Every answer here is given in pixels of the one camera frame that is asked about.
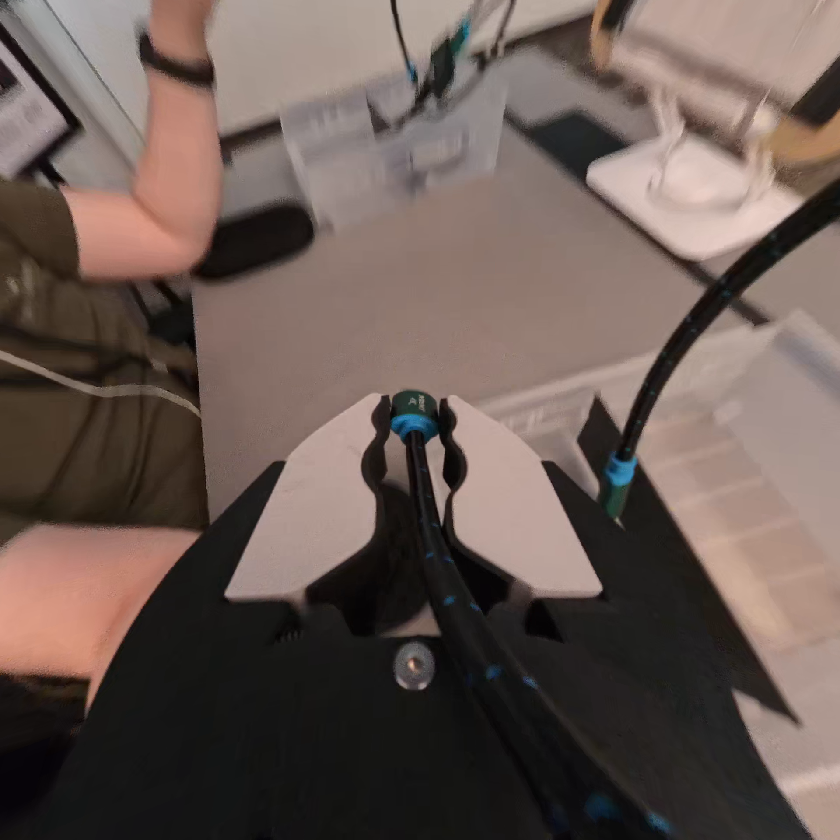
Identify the black wristband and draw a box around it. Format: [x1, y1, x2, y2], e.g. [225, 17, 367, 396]
[136, 31, 217, 89]

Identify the laminated instruction sheet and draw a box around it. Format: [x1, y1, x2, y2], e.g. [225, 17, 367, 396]
[0, 59, 70, 173]

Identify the black textured oval pad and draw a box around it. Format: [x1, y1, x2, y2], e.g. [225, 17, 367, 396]
[193, 203, 316, 282]

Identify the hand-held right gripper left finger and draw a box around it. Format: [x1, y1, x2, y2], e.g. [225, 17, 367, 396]
[225, 392, 395, 605]

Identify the thin white cord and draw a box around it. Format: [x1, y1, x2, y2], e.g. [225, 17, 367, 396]
[0, 350, 202, 419]

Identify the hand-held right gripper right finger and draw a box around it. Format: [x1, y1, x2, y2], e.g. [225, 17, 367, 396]
[438, 394, 605, 603]

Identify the person's olive clothing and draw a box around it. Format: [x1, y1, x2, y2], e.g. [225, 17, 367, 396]
[0, 180, 211, 546]

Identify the person's bare leg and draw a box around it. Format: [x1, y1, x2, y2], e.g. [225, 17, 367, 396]
[0, 521, 201, 683]

